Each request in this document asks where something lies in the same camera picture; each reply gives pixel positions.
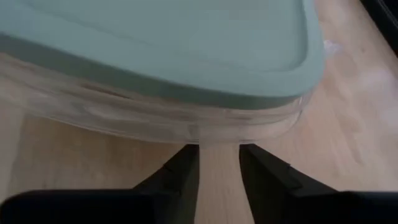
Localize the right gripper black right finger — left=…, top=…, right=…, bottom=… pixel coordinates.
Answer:
left=239, top=143, right=340, bottom=193

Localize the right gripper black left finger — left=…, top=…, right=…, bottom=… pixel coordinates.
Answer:
left=133, top=143, right=200, bottom=192

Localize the clear plastic food container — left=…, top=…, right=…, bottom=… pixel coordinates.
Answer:
left=0, top=40, right=343, bottom=146

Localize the light blue container lid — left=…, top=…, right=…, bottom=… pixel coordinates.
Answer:
left=0, top=0, right=326, bottom=110

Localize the black aluminium table frame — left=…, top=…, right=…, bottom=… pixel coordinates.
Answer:
left=359, top=0, right=398, bottom=55

